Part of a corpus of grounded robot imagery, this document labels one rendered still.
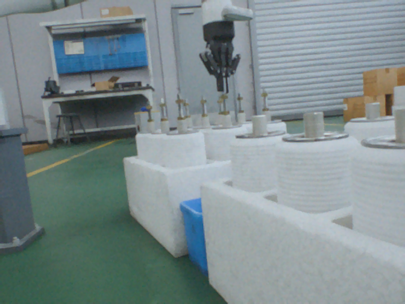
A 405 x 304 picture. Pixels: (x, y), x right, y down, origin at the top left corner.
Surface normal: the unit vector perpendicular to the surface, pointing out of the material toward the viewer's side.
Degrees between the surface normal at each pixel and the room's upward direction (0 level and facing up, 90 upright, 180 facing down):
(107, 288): 0
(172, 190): 90
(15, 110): 90
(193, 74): 90
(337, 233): 0
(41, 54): 90
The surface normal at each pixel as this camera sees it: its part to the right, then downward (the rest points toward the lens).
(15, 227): 0.75, 0.00
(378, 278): -0.92, 0.13
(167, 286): -0.10, -0.99
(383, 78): 0.09, 0.11
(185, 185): 0.44, 0.07
